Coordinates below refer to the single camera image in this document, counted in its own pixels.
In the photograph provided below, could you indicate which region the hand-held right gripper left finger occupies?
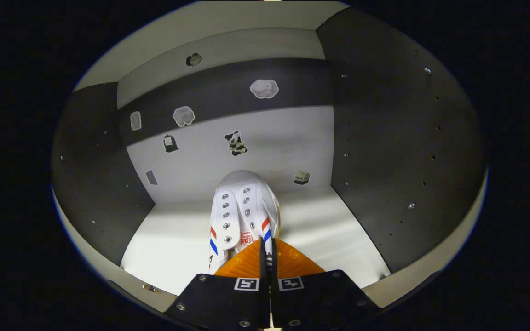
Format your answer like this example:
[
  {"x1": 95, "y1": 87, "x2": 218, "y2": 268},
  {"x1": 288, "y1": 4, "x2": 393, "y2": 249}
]
[{"x1": 163, "y1": 237, "x2": 271, "y2": 330}]

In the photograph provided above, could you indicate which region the white cabinet shelf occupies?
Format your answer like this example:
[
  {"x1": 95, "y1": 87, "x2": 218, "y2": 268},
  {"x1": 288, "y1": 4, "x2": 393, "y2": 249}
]
[
  {"x1": 74, "y1": 0, "x2": 351, "y2": 91},
  {"x1": 120, "y1": 184, "x2": 392, "y2": 297}
]

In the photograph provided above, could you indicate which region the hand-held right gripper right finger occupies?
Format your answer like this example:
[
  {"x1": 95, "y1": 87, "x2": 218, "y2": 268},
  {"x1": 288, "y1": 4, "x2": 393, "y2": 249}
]
[{"x1": 270, "y1": 237, "x2": 381, "y2": 330}]

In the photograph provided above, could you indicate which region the grey shoe cabinet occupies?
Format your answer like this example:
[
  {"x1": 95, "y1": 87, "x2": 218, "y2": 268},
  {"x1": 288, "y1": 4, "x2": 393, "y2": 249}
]
[{"x1": 51, "y1": 0, "x2": 489, "y2": 318}]

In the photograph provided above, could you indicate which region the white canvas shoe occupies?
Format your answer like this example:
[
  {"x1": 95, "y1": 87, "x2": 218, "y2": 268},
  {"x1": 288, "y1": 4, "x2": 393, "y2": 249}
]
[{"x1": 208, "y1": 170, "x2": 282, "y2": 275}]

